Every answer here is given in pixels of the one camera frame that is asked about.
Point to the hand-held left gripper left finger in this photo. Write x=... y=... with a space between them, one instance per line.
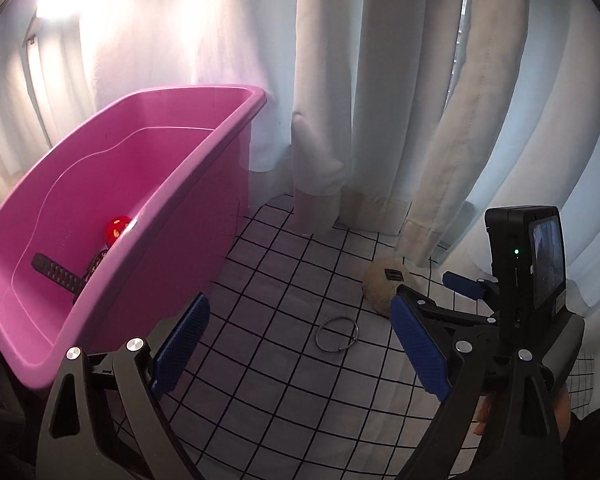
x=180 y=345

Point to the pink plastic bin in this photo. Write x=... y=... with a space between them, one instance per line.
x=155 y=160

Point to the white curtain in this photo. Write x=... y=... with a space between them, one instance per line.
x=355 y=85

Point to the cream curtain panel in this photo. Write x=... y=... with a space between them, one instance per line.
x=460 y=135

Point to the person's right hand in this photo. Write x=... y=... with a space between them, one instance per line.
x=482 y=415

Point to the beige round plush pad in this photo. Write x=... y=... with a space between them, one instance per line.
x=380 y=285

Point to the red perforated ball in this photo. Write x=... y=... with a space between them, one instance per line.
x=117 y=227

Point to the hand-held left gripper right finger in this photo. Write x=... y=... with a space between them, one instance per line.
x=420 y=345

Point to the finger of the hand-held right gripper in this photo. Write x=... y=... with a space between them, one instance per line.
x=462 y=282
x=460 y=317

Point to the white black-grid tablecloth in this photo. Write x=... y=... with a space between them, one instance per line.
x=280 y=385

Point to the black wrist watch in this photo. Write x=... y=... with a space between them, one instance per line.
x=55 y=270

